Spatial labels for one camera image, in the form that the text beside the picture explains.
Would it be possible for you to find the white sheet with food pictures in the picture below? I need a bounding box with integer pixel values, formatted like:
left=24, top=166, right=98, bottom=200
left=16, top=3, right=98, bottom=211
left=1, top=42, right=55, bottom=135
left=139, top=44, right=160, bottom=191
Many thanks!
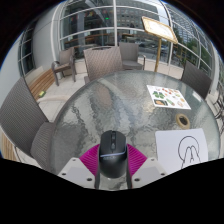
left=146, top=84, right=192, bottom=111

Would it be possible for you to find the wooden slat bench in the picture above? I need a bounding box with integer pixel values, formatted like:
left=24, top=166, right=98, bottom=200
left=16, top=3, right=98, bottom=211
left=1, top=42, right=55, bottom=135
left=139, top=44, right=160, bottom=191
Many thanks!
left=26, top=68, right=56, bottom=101
left=0, top=133, right=18, bottom=162

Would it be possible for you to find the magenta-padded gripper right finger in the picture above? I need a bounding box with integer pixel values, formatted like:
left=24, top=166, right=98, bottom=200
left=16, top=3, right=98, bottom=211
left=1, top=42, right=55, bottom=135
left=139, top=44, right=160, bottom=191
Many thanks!
left=125, top=143, right=167, bottom=190

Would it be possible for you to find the brown tape roll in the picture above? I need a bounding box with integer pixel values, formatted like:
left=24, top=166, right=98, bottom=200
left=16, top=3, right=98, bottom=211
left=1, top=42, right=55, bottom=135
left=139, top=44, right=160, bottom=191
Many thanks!
left=175, top=113, right=191, bottom=130

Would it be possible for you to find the black computer mouse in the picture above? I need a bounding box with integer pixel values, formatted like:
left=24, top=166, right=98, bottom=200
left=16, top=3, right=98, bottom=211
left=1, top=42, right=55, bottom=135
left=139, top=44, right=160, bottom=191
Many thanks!
left=98, top=130, right=129, bottom=179

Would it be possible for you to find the white mouse pad with drawing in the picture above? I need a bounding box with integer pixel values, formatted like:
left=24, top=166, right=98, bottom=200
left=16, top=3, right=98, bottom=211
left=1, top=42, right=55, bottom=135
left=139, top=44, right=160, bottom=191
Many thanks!
left=154, top=128, right=209, bottom=175

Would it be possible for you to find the black metal outdoor furniture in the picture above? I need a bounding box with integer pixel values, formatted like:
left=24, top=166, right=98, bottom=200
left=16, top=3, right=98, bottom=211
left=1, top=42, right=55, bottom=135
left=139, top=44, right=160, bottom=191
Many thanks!
left=213, top=83, right=224, bottom=134

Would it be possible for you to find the dark grey wicker chair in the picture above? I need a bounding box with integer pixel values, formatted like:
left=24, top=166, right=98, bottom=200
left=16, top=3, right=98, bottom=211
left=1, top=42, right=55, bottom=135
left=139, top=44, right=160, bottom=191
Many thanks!
left=180, top=59, right=213, bottom=100

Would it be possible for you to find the large grey wicker chair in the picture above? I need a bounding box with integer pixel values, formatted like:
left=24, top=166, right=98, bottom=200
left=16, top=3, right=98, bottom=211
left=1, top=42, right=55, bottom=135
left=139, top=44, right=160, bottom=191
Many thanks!
left=0, top=77, right=58, bottom=164

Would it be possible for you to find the wooden menu stand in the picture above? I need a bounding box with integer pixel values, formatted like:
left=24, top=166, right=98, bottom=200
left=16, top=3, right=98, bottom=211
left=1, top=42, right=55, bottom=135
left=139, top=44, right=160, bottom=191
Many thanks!
left=141, top=15, right=179, bottom=73

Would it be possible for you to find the grey wicker armchair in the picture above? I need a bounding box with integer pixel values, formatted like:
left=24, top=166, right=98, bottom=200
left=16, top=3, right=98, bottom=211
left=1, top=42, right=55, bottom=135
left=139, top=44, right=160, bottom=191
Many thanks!
left=118, top=41, right=147, bottom=71
left=50, top=46, right=77, bottom=87

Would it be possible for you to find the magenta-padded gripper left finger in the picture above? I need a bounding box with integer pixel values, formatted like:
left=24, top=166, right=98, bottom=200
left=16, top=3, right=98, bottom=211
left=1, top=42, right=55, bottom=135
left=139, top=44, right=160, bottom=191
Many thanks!
left=57, top=143, right=102, bottom=190

